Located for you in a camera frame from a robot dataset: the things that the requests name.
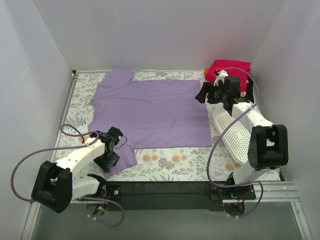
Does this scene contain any purple t shirt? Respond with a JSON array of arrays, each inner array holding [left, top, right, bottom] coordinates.
[[88, 70, 212, 179]]

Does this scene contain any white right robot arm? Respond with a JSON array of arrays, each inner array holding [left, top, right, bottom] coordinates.
[[195, 76, 289, 199]]

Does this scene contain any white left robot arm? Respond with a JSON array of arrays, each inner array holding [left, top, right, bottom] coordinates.
[[31, 127, 124, 213]]

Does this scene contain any pink folded t shirt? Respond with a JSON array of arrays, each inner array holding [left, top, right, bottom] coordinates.
[[240, 80, 250, 98]]

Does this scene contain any black folded t shirt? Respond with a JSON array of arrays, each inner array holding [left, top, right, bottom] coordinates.
[[245, 76, 255, 104]]

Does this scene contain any magenta folded t shirt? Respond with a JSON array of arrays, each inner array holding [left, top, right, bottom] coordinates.
[[205, 59, 251, 91]]

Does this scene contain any orange folded t shirt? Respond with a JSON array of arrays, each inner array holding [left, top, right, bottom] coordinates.
[[204, 68, 209, 76]]

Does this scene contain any white perforated plastic basket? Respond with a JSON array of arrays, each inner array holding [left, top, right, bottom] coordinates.
[[209, 103, 250, 165]]

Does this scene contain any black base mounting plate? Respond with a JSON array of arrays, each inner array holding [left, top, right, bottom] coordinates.
[[105, 181, 257, 212]]

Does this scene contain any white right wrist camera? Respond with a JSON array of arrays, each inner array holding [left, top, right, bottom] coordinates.
[[213, 70, 229, 87]]

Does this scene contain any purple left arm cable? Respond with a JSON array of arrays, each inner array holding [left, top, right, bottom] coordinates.
[[11, 124, 128, 228]]

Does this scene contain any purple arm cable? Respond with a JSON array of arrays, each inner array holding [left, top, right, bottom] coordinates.
[[11, 124, 128, 228], [207, 66, 265, 219]]

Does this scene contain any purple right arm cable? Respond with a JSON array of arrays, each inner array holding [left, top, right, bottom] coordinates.
[[207, 66, 265, 219]]

